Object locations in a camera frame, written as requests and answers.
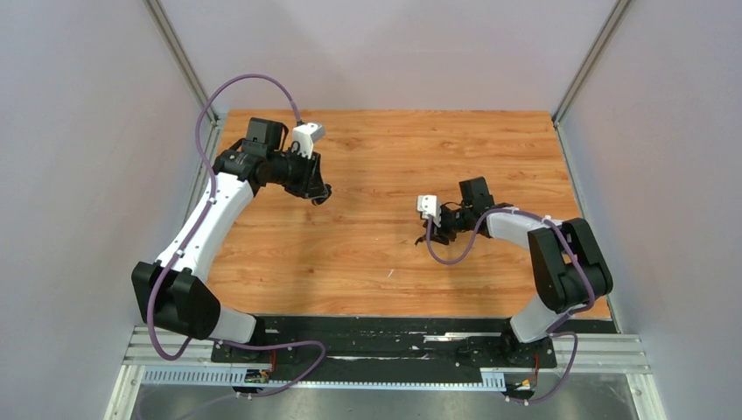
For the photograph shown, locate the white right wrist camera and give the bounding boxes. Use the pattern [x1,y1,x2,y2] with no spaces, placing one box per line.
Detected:
[416,194,442,227]

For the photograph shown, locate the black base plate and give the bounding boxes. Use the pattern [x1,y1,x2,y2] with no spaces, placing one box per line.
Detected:
[201,316,566,385]

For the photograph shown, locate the left aluminium frame post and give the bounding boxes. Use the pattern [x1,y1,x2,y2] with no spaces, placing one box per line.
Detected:
[143,0,208,108]

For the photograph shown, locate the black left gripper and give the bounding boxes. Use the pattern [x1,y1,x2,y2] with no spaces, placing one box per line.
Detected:
[266,145,327,199]

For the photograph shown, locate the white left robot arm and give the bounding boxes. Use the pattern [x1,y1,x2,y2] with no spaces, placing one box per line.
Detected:
[131,117,332,361]

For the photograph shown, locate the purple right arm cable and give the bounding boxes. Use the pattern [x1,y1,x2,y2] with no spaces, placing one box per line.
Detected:
[425,208,599,406]

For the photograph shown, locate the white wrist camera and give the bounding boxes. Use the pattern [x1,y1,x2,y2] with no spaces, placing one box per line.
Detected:
[289,122,326,159]
[416,194,442,227]

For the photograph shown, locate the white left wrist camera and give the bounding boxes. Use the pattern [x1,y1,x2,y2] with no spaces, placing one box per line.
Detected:
[289,122,326,159]

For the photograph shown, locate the aluminium frame post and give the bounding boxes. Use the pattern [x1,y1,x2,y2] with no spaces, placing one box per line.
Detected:
[551,0,634,127]
[143,0,208,108]

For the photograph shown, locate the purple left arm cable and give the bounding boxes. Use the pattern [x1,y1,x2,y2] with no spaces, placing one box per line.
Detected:
[145,73,328,400]

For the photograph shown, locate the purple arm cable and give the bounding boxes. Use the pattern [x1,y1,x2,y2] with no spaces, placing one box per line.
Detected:
[425,208,599,406]
[145,73,328,400]

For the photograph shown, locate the black earbud charging case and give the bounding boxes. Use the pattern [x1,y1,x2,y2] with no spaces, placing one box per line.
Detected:
[311,184,333,206]

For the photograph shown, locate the right aluminium frame post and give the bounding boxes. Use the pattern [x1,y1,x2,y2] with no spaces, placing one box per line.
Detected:
[551,0,634,127]

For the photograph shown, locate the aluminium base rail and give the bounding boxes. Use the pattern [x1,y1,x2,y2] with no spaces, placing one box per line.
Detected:
[122,325,653,375]

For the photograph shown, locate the white slotted cable duct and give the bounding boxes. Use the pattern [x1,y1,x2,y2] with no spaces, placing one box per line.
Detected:
[140,369,507,392]

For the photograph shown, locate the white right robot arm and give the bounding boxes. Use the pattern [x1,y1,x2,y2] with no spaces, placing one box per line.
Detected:
[416,177,613,366]

